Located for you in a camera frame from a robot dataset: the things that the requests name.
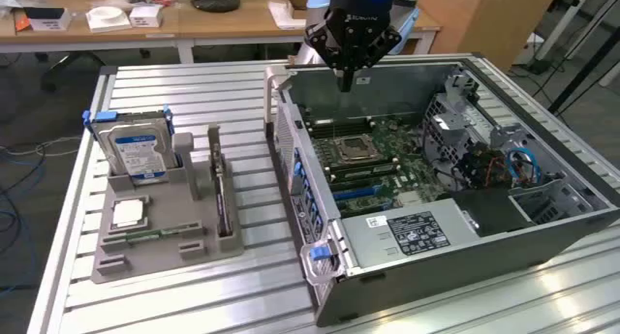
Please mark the black graphics card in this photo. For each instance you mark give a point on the black graphics card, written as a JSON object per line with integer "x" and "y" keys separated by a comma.
{"x": 220, "y": 189}

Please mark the silver CPU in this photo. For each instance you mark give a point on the silver CPU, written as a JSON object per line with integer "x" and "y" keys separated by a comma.
{"x": 128, "y": 214}

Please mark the grey disk bay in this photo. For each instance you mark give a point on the grey disk bay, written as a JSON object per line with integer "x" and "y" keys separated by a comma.
{"x": 556, "y": 199}

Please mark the white box with black lid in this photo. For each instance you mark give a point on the white box with black lid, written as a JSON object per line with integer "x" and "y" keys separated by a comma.
{"x": 45, "y": 20}

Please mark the grey metal drive cage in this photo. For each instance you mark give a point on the grey metal drive cage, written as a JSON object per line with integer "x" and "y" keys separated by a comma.
{"x": 455, "y": 123}

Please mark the black office chair base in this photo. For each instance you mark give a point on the black office chair base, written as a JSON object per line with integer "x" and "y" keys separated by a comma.
{"x": 53, "y": 76}

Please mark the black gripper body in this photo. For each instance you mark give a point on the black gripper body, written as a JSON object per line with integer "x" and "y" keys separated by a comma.
{"x": 360, "y": 7}

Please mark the white round-hole box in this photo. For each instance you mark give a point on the white round-hole box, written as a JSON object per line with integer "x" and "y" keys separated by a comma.
{"x": 108, "y": 20}

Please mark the grey parts rack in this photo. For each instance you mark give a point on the grey parts rack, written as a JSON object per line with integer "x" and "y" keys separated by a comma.
{"x": 179, "y": 218}

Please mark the blue case latch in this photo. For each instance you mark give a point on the blue case latch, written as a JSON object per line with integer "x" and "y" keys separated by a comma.
{"x": 319, "y": 253}

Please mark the small white cabinet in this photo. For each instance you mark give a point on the small white cabinet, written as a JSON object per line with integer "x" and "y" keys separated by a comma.
{"x": 529, "y": 51}

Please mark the CPU socket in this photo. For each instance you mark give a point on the CPU socket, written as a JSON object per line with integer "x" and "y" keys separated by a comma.
{"x": 356, "y": 149}

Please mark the green RAM stick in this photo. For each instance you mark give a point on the green RAM stick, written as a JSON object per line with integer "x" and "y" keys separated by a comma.
{"x": 363, "y": 170}
{"x": 145, "y": 235}

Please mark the wooden cabinet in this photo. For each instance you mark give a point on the wooden cabinet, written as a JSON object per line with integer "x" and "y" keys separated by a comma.
{"x": 484, "y": 22}

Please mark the black slanted pole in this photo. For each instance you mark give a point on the black slanted pole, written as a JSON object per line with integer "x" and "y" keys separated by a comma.
{"x": 583, "y": 63}

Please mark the dark grey PC case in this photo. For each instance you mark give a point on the dark grey PC case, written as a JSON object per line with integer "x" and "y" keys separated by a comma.
{"x": 460, "y": 276}

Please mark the wooden desk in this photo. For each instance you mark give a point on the wooden desk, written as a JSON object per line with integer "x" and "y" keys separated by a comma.
{"x": 77, "y": 34}

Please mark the grey power supply unit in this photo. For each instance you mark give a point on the grey power supply unit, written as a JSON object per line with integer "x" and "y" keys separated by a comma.
{"x": 377, "y": 239}

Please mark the green motherboard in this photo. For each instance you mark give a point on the green motherboard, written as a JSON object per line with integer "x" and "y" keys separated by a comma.
{"x": 401, "y": 156}

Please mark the white paper stack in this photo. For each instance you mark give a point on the white paper stack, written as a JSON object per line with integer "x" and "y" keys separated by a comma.
{"x": 288, "y": 18}

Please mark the hard disk with blue carrier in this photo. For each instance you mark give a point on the hard disk with blue carrier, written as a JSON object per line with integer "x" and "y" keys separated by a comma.
{"x": 137, "y": 152}

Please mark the blue expansion slot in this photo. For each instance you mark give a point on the blue expansion slot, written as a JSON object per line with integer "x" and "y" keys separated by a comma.
{"x": 359, "y": 193}

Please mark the plain white box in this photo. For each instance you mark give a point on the plain white box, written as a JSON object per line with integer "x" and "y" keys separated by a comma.
{"x": 145, "y": 16}

